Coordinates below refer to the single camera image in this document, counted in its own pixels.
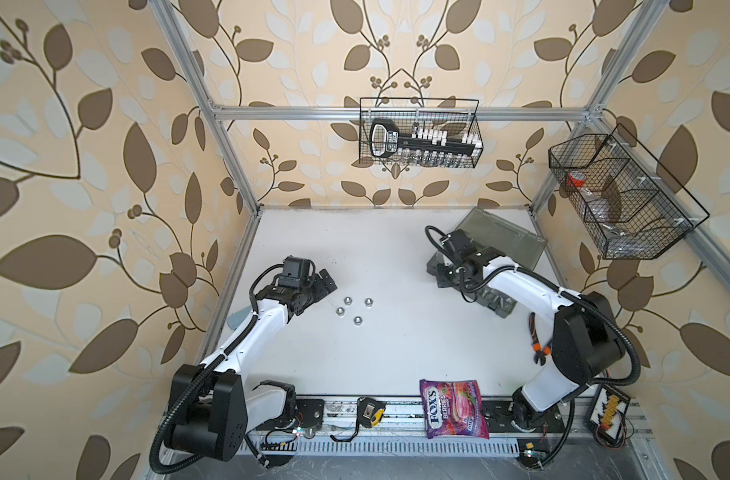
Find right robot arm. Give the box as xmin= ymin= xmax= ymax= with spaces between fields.
xmin=425 ymin=226 xmax=642 ymax=431

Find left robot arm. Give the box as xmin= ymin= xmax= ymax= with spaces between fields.
xmin=149 ymin=256 xmax=337 ymax=475

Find grey plastic organizer box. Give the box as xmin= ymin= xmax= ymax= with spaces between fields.
xmin=427 ymin=207 xmax=547 ymax=318

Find light blue flat case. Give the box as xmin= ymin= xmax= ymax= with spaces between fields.
xmin=226 ymin=306 xmax=253 ymax=331

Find orange black pliers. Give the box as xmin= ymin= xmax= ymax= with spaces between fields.
xmin=528 ymin=312 xmax=552 ymax=366

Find purple Fox's candy bag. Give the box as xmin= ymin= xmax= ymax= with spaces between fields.
xmin=419 ymin=379 xmax=490 ymax=440

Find yellow black tape measure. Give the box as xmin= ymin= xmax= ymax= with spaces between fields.
xmin=330 ymin=397 xmax=387 ymax=443

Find socket set on black rail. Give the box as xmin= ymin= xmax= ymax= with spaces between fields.
xmin=361 ymin=119 xmax=484 ymax=168

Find back wire basket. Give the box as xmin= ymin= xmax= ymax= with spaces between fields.
xmin=358 ymin=96 xmax=484 ymax=169

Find wire basket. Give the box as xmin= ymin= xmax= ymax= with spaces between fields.
xmin=548 ymin=124 xmax=710 ymax=260
xmin=358 ymin=96 xmax=484 ymax=169

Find right wire basket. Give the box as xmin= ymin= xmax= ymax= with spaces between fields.
xmin=548 ymin=124 xmax=710 ymax=260

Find small electronics board with wires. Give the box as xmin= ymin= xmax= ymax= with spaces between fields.
xmin=585 ymin=385 xmax=632 ymax=449

